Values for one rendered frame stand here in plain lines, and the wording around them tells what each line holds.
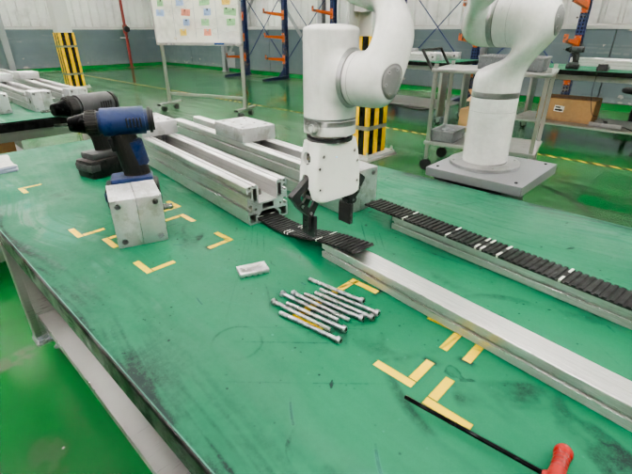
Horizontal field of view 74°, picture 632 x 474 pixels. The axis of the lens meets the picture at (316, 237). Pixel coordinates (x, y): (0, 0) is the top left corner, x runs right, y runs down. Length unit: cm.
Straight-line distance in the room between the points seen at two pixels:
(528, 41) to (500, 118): 19
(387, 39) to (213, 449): 53
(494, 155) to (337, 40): 72
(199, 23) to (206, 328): 633
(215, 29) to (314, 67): 600
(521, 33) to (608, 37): 721
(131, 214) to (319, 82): 42
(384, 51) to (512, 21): 63
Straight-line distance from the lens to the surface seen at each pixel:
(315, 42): 66
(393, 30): 63
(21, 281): 179
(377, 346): 57
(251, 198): 88
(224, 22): 656
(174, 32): 709
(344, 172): 71
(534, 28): 119
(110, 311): 70
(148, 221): 86
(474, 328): 60
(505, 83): 122
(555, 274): 74
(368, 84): 61
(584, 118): 564
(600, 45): 841
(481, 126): 124
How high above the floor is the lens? 115
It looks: 26 degrees down
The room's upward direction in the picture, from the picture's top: straight up
